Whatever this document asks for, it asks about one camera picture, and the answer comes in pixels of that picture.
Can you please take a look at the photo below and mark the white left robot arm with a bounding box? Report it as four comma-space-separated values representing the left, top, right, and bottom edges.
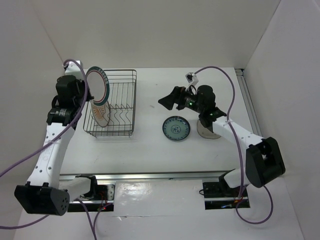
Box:
14, 75, 99, 216

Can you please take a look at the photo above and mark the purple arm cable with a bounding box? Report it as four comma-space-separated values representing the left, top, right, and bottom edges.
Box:
193, 66, 274, 224
0, 58, 98, 240

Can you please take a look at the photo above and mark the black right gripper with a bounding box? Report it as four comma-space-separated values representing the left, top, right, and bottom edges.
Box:
158, 85, 204, 114

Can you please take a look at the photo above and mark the aluminium front rail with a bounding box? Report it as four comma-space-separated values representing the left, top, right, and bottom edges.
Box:
59, 170, 252, 182

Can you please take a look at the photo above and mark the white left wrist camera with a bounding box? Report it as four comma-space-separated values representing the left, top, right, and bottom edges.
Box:
63, 60, 83, 76

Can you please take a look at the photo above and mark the green red rimmed white plate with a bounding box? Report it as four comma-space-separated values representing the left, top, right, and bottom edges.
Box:
86, 66, 110, 107

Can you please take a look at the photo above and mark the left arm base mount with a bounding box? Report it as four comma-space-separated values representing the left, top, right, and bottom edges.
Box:
60, 174, 116, 213

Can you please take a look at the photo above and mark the grey wire dish rack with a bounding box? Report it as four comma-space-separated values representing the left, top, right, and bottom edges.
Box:
83, 68, 137, 138

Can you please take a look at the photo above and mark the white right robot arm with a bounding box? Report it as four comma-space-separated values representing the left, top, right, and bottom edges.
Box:
158, 85, 286, 196

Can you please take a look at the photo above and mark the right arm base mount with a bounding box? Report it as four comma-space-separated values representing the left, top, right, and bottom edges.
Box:
198, 173, 250, 210

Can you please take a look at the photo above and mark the clear glass square plate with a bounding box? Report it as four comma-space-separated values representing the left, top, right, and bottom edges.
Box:
196, 120, 221, 140

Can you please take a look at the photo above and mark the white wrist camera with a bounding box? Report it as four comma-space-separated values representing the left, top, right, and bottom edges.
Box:
63, 60, 83, 76
185, 72, 199, 89

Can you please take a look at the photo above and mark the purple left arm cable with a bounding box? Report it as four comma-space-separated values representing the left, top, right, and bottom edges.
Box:
0, 58, 98, 240

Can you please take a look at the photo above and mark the aluminium rail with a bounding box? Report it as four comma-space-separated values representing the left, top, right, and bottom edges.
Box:
59, 170, 252, 182
235, 68, 262, 136

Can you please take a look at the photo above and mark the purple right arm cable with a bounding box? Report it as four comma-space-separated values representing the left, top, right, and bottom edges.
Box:
193, 66, 274, 224

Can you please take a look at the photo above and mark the aluminium right side rail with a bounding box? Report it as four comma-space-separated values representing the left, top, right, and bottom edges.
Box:
235, 68, 262, 136

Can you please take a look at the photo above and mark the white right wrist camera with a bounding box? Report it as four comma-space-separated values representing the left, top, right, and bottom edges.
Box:
185, 72, 199, 89

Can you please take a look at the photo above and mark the orange sunburst white plate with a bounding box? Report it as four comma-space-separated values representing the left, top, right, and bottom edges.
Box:
91, 101, 111, 128

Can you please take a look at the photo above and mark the blue patterned small plate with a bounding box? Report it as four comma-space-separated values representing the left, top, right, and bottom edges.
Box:
162, 116, 191, 142

